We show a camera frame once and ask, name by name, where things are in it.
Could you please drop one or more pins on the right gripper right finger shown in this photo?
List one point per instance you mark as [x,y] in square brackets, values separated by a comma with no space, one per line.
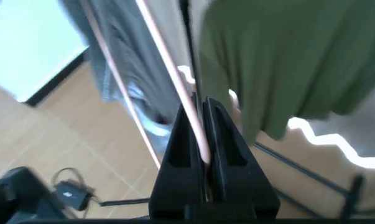
[243,183]

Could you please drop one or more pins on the pale grey shorts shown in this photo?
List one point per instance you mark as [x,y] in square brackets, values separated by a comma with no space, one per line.
[134,62]

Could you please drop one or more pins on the green printed shirt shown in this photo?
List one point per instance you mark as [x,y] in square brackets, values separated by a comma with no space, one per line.
[283,62]

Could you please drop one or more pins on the pink clothes hanger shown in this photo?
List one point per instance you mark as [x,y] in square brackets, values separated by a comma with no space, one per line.
[174,74]

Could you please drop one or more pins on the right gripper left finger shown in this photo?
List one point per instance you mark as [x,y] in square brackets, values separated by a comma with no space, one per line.
[174,186]

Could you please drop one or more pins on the black clothes rack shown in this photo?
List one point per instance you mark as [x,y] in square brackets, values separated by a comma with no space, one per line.
[299,169]

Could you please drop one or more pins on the black power adapter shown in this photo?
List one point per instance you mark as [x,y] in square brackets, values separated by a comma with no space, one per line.
[72,194]

